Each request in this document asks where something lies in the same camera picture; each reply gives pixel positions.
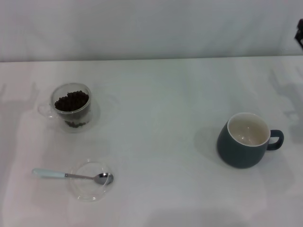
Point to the coffee beans pile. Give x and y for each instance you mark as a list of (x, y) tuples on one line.
[(71, 101)]

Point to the double-walled glass cup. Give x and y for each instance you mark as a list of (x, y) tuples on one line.
[(71, 118)]

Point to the clear glass lid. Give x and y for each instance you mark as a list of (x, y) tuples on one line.
[(90, 191)]

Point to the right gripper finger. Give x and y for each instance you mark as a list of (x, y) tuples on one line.
[(300, 37)]

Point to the dark teal ceramic mug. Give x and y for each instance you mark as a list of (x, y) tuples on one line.
[(236, 151)]

